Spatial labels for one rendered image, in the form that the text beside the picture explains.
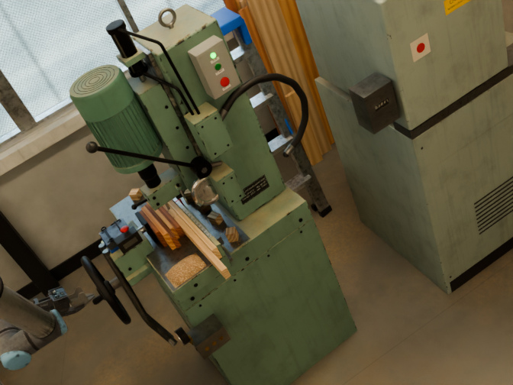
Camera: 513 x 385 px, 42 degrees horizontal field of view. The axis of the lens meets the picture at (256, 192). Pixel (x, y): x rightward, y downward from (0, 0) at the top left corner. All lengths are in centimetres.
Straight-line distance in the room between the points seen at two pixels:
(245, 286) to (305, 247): 27
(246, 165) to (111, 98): 55
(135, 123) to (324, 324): 121
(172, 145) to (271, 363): 103
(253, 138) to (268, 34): 124
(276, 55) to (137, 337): 158
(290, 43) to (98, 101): 168
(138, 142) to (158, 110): 12
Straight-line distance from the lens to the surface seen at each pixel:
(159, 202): 228
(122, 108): 204
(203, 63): 200
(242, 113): 220
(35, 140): 346
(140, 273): 231
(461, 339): 285
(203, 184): 220
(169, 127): 214
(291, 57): 351
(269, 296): 250
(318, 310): 271
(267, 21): 340
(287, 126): 317
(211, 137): 207
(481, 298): 296
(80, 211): 377
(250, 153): 228
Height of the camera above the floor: 235
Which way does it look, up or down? 39 degrees down
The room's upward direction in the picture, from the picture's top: 25 degrees counter-clockwise
